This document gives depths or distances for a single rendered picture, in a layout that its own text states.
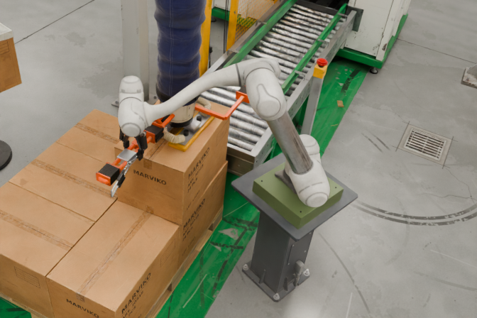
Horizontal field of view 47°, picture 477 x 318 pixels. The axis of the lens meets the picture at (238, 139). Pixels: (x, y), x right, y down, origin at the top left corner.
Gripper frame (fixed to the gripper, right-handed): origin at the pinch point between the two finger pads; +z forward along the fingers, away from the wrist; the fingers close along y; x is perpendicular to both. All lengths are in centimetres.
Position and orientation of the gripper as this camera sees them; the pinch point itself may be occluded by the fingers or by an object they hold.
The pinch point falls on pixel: (133, 151)
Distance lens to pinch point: 262.1
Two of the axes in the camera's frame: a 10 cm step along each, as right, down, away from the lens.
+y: -8.9, -3.5, 2.9
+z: -0.9, 7.6, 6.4
